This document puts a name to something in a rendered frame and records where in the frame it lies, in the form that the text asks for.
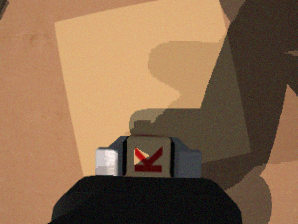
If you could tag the tan block with red letter k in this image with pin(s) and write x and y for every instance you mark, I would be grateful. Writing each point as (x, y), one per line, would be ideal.
(148, 155)

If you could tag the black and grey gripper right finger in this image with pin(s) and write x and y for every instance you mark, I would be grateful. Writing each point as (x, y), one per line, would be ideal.
(188, 161)

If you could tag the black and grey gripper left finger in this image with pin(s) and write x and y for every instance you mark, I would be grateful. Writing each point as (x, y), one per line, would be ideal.
(112, 160)

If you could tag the tan flat mat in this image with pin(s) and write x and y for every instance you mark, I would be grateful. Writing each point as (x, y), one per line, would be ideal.
(160, 67)

